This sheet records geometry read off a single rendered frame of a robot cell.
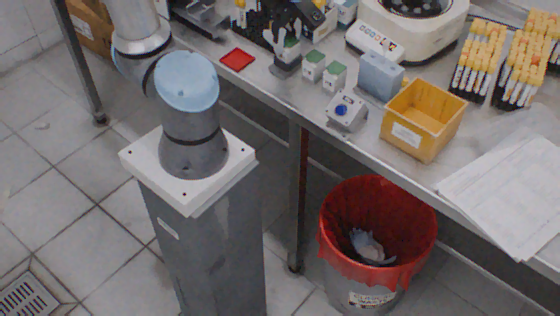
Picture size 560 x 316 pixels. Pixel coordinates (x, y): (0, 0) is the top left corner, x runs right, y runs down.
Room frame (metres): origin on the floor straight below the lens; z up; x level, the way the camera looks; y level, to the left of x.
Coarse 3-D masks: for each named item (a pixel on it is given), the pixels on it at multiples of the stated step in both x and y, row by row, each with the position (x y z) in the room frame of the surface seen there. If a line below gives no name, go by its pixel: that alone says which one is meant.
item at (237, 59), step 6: (234, 48) 1.15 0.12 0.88; (240, 48) 1.15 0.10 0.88; (228, 54) 1.13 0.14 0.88; (234, 54) 1.13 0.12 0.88; (240, 54) 1.13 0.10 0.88; (246, 54) 1.13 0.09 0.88; (222, 60) 1.10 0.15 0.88; (228, 60) 1.11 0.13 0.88; (234, 60) 1.11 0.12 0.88; (240, 60) 1.11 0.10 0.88; (246, 60) 1.11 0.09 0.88; (252, 60) 1.10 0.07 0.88; (228, 66) 1.08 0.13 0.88; (234, 66) 1.08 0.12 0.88; (240, 66) 1.08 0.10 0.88; (246, 66) 1.08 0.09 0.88
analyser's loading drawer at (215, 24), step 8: (176, 0) 1.32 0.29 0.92; (184, 0) 1.32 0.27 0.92; (192, 0) 1.32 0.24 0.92; (200, 0) 1.28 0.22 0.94; (176, 8) 1.28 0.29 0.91; (184, 8) 1.28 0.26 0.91; (192, 8) 1.26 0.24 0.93; (200, 8) 1.28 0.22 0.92; (208, 8) 1.24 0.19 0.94; (184, 16) 1.25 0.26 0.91; (192, 16) 1.23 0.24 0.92; (200, 16) 1.22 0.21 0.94; (208, 16) 1.24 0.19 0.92; (216, 16) 1.25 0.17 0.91; (200, 24) 1.21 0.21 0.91; (208, 24) 1.21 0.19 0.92; (216, 24) 1.18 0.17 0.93; (224, 24) 1.21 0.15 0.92; (216, 32) 1.18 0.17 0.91
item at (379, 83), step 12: (360, 60) 1.00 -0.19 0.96; (372, 60) 0.99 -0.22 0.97; (384, 60) 0.99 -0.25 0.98; (360, 72) 1.00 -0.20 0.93; (372, 72) 0.97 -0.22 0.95; (384, 72) 0.95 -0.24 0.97; (396, 72) 0.95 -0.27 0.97; (360, 84) 1.00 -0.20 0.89; (372, 84) 0.97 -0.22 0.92; (384, 84) 0.95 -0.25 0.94; (396, 84) 0.94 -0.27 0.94; (372, 96) 0.96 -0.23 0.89; (384, 96) 0.94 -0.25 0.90
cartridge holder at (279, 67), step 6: (300, 54) 1.09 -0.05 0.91; (276, 60) 1.07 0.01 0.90; (282, 60) 1.07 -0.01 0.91; (294, 60) 1.07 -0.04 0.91; (300, 60) 1.08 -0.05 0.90; (270, 66) 1.07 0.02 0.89; (276, 66) 1.07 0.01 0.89; (282, 66) 1.06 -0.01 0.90; (288, 66) 1.05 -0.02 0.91; (294, 66) 1.07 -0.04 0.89; (300, 66) 1.08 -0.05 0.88; (276, 72) 1.05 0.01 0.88; (282, 72) 1.05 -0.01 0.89; (288, 72) 1.05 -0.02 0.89
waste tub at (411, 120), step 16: (416, 80) 0.93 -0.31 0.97; (400, 96) 0.88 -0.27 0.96; (416, 96) 0.92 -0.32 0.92; (432, 96) 0.90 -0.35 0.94; (448, 96) 0.88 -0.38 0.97; (384, 112) 0.84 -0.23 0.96; (400, 112) 0.90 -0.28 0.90; (416, 112) 0.91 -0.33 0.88; (432, 112) 0.89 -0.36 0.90; (448, 112) 0.87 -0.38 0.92; (384, 128) 0.83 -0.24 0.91; (400, 128) 0.80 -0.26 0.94; (416, 128) 0.78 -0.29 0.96; (432, 128) 0.86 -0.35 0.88; (448, 128) 0.79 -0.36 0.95; (400, 144) 0.80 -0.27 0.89; (416, 144) 0.77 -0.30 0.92; (432, 144) 0.75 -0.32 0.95
